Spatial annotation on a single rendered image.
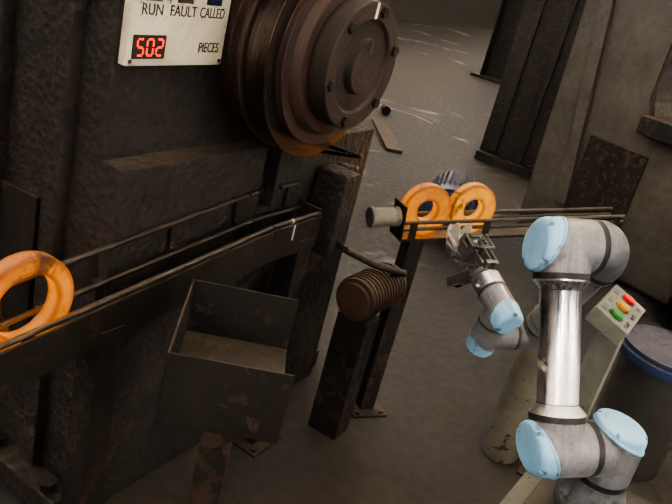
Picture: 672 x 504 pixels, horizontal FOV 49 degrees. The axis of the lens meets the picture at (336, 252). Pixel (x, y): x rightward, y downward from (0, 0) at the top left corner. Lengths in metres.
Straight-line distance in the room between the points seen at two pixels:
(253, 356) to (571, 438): 0.66
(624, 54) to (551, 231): 2.74
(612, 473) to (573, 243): 0.48
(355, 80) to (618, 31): 2.77
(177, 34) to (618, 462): 1.22
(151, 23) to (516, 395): 1.50
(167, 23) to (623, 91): 3.09
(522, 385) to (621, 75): 2.30
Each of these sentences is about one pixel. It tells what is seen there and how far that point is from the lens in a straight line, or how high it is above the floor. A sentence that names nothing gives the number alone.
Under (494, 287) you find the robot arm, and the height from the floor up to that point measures 0.68.
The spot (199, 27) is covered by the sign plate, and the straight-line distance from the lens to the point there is 1.55.
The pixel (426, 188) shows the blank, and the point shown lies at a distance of 2.12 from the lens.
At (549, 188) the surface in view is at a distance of 4.41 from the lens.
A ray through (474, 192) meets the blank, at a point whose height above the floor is 0.78.
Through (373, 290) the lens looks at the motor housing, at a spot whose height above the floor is 0.52.
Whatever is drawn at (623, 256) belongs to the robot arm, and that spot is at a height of 0.90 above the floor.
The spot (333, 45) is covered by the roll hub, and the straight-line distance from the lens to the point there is 1.55.
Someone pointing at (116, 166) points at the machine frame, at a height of 0.87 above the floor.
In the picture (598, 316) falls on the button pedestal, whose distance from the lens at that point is 2.15.
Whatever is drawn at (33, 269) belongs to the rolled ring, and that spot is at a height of 0.76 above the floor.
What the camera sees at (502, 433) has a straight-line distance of 2.40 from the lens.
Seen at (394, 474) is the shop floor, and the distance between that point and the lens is 2.25.
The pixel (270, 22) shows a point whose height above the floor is 1.18.
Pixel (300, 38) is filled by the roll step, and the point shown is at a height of 1.16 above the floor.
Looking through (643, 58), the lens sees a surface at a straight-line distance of 4.19.
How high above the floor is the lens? 1.37
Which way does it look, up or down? 23 degrees down
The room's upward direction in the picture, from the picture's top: 15 degrees clockwise
